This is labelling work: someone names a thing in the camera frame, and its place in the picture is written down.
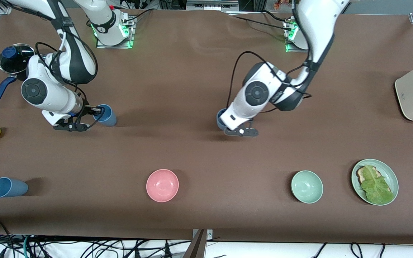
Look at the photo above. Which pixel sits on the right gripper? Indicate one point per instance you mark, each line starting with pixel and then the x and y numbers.
pixel 88 108

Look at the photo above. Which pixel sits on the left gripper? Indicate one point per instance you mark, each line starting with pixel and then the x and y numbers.
pixel 220 121

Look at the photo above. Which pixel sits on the blue cup with white filling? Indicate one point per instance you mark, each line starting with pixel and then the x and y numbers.
pixel 221 120

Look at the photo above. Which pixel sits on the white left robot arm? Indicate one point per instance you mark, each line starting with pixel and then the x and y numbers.
pixel 317 21

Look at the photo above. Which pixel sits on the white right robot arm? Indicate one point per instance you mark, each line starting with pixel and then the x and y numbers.
pixel 41 93

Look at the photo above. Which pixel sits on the glass lid with blue knob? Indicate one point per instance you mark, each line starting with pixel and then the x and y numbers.
pixel 14 57

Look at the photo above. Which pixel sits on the green bowl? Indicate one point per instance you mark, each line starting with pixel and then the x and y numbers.
pixel 307 187

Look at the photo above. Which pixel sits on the pink bowl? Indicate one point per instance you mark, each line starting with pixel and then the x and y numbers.
pixel 162 185

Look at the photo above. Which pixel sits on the grey metal rack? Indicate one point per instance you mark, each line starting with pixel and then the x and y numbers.
pixel 210 4

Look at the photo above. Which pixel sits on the colourful background flowers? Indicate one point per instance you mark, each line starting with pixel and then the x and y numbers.
pixel 285 3

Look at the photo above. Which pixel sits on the toasted bread slice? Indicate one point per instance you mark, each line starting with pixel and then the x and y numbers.
pixel 361 175

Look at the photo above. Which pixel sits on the dark angled pole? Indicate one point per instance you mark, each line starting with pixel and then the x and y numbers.
pixel 196 247

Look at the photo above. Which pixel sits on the green lettuce leaf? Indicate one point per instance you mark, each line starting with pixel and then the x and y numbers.
pixel 376 188

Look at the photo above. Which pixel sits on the green plate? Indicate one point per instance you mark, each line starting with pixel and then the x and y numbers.
pixel 389 173

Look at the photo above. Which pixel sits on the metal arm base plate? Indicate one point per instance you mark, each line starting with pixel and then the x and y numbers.
pixel 292 50
pixel 115 46

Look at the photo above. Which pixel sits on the grey metal bracket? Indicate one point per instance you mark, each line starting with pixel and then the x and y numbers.
pixel 209 234

